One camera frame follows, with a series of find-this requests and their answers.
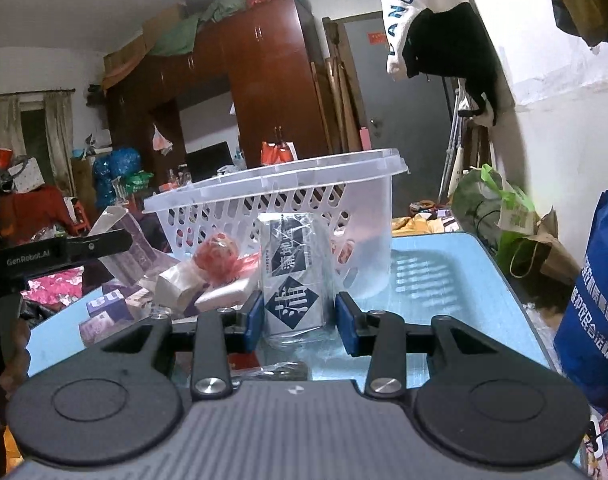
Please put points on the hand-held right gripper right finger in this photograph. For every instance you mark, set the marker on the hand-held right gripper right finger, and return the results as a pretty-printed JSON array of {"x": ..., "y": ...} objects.
[{"x": 346, "y": 327}]

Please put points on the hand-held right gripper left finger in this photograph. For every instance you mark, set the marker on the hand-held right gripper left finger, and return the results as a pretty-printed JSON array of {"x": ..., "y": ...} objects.
[{"x": 254, "y": 320}]

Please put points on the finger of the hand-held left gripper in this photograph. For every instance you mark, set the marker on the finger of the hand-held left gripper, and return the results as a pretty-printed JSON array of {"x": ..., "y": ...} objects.
[{"x": 99, "y": 245}]

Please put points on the clear blue-white packet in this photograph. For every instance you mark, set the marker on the clear blue-white packet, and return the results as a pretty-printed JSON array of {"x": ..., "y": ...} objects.
[{"x": 294, "y": 280}]

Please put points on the clear plastic basket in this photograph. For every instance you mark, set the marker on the clear plastic basket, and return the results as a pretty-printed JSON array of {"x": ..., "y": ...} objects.
[{"x": 364, "y": 220}]

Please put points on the red plastic stool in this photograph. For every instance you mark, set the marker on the red plastic stool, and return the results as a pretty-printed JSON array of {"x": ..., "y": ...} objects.
[{"x": 78, "y": 215}]

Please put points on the white tissue packet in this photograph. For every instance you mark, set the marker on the white tissue packet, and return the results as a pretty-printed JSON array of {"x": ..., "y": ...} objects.
[
  {"x": 224, "y": 295},
  {"x": 176, "y": 282}
]

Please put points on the pink floral bedsheet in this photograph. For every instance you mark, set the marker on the pink floral bedsheet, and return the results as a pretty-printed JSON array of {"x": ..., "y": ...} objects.
[{"x": 54, "y": 285}]

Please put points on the red cloth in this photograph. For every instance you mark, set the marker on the red cloth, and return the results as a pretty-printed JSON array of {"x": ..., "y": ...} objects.
[{"x": 29, "y": 210}]

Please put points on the purple printed box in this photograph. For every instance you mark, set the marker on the purple printed box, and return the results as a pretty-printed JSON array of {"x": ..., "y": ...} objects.
[{"x": 104, "y": 317}]

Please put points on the red round wrapped snack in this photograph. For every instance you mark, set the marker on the red round wrapped snack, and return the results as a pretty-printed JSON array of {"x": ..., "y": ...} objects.
[{"x": 216, "y": 257}]

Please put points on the small green bag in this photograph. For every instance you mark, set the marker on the small green bag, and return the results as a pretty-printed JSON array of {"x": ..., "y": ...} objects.
[{"x": 140, "y": 180}]

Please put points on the blue plastic bag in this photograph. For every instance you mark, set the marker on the blue plastic bag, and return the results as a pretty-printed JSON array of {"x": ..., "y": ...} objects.
[{"x": 119, "y": 162}]

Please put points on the white patterned gift box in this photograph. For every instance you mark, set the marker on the white patterned gift box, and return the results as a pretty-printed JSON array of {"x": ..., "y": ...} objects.
[{"x": 29, "y": 175}]

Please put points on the beige curtain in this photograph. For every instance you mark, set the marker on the beige curtain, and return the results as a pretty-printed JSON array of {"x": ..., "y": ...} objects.
[
  {"x": 59, "y": 135},
  {"x": 1, "y": 125}
]

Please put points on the pink hanging plastic bag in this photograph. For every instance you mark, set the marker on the pink hanging plastic bag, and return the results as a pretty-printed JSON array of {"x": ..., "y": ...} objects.
[{"x": 161, "y": 141}]

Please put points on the black monitor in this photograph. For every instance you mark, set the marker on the black monitor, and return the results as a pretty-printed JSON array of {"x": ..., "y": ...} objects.
[{"x": 209, "y": 160}]

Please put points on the red hanging bag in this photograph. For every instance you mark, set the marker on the red hanging bag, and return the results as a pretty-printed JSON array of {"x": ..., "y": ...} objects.
[{"x": 276, "y": 152}]

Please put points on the pink roll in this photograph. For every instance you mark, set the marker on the pink roll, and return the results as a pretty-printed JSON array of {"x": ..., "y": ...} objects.
[{"x": 365, "y": 140}]

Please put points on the large green plastic bag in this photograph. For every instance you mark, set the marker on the large green plastic bag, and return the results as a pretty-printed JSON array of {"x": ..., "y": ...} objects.
[{"x": 514, "y": 210}]

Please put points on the metal crutches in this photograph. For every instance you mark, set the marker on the metal crutches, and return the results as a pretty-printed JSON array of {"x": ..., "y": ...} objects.
[{"x": 451, "y": 150}]

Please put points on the grey door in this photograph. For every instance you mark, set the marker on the grey door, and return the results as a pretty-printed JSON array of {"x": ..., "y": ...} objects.
[{"x": 404, "y": 125}]

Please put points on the brown paper bag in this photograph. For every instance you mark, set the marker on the brown paper bag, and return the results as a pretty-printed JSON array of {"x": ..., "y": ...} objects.
[{"x": 554, "y": 260}]

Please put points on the wooden planks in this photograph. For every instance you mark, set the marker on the wooden planks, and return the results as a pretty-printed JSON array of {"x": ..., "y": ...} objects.
[{"x": 341, "y": 105}]

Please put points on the green cloth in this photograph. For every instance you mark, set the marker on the green cloth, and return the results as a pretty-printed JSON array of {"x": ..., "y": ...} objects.
[{"x": 179, "y": 35}]

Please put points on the brown cardboard box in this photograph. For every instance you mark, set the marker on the brown cardboard box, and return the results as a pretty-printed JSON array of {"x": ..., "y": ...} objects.
[{"x": 159, "y": 22}]

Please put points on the brown wooden wardrobe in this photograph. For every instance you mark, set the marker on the brown wooden wardrobe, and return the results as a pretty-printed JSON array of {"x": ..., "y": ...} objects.
[{"x": 279, "y": 85}]

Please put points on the blue woven bag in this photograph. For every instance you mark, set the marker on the blue woven bag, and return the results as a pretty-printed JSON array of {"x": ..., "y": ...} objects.
[{"x": 599, "y": 285}]

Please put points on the red paper sign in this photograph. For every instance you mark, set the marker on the red paper sign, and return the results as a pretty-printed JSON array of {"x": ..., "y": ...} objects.
[{"x": 378, "y": 38}]

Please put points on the black garment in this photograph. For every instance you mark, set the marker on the black garment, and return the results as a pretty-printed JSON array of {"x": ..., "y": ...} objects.
[{"x": 459, "y": 45}]

